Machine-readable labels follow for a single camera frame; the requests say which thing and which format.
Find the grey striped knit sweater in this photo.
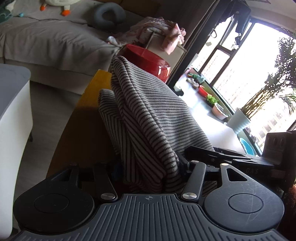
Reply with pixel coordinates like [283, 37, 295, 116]
[98, 56, 213, 193]

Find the blue plastic basin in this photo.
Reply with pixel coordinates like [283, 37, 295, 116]
[239, 138, 256, 156]

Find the white ribbed plant pot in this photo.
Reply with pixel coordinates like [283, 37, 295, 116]
[226, 108, 250, 134]

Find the red plastic bowl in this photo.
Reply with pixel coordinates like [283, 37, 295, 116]
[198, 85, 208, 98]

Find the green palm plant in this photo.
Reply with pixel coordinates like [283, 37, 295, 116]
[240, 30, 295, 119]

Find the red round stool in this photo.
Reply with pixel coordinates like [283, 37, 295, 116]
[117, 44, 171, 83]

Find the beige cardboard box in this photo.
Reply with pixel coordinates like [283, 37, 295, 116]
[145, 32, 188, 68]

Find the pink crumpled blanket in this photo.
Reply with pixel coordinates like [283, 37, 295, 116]
[106, 17, 186, 54]

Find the grey neck pillow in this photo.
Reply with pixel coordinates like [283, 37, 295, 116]
[92, 2, 126, 30]

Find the grey covered sofa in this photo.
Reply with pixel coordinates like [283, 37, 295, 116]
[0, 6, 144, 95]

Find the white grey storage box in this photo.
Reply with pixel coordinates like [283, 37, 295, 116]
[1, 64, 33, 239]

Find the white goose plush toy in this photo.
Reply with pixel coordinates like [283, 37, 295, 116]
[40, 0, 80, 16]

